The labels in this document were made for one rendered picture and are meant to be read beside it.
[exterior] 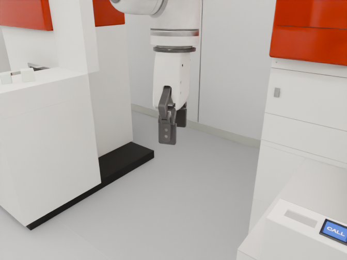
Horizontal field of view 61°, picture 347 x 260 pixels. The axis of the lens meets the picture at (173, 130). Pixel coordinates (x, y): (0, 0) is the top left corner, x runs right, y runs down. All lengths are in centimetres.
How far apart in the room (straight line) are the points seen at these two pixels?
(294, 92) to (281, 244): 68
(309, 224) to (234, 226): 141
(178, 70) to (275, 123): 90
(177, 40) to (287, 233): 50
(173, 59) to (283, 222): 46
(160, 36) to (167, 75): 6
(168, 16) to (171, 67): 8
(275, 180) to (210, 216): 86
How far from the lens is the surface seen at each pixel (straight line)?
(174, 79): 49
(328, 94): 125
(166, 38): 49
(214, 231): 210
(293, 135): 133
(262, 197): 153
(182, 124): 60
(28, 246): 219
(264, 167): 144
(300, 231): 74
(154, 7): 47
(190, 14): 50
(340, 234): 76
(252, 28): 293
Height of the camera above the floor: 143
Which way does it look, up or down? 24 degrees down
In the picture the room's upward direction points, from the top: straight up
